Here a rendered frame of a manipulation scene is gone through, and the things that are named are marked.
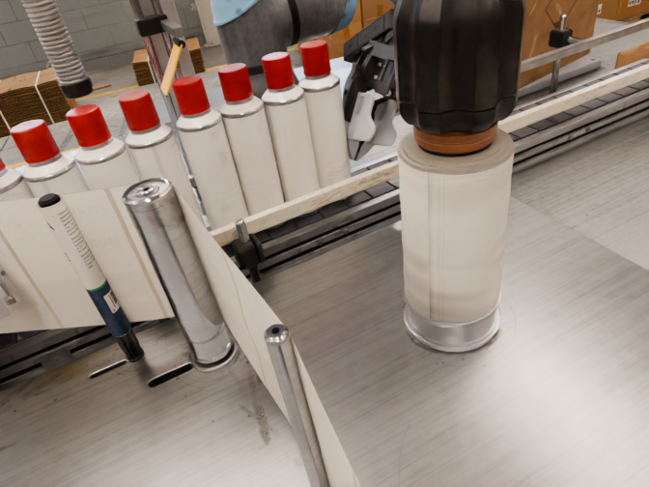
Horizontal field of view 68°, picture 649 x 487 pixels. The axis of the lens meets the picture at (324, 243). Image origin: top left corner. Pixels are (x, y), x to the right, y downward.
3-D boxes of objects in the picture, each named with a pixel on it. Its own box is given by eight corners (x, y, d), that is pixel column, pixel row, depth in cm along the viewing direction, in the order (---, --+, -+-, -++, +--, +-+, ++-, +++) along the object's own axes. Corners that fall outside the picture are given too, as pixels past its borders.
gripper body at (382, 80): (381, 100, 56) (421, -11, 52) (345, 83, 63) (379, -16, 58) (428, 114, 61) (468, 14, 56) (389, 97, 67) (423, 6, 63)
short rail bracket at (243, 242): (255, 310, 59) (230, 230, 52) (246, 296, 61) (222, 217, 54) (279, 299, 60) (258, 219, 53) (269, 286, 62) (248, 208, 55)
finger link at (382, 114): (371, 172, 63) (397, 102, 60) (349, 157, 68) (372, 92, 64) (389, 176, 65) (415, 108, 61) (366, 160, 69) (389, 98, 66)
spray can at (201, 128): (222, 250, 61) (170, 92, 49) (209, 233, 65) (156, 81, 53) (259, 234, 63) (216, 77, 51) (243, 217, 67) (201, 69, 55)
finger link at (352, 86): (339, 120, 62) (362, 50, 59) (333, 116, 63) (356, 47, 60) (368, 127, 65) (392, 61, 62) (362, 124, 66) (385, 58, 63)
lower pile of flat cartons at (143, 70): (138, 87, 446) (129, 63, 433) (140, 71, 489) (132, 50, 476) (207, 71, 455) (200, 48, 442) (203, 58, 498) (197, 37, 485)
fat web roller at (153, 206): (198, 381, 45) (120, 213, 34) (186, 349, 48) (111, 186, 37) (243, 358, 46) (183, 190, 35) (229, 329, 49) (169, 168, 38)
